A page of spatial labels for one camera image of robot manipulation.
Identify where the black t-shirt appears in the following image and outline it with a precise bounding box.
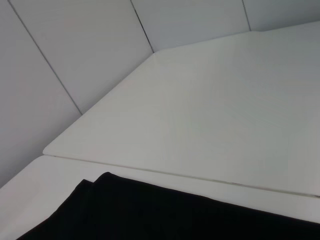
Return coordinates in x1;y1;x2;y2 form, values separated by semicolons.
16;171;320;240

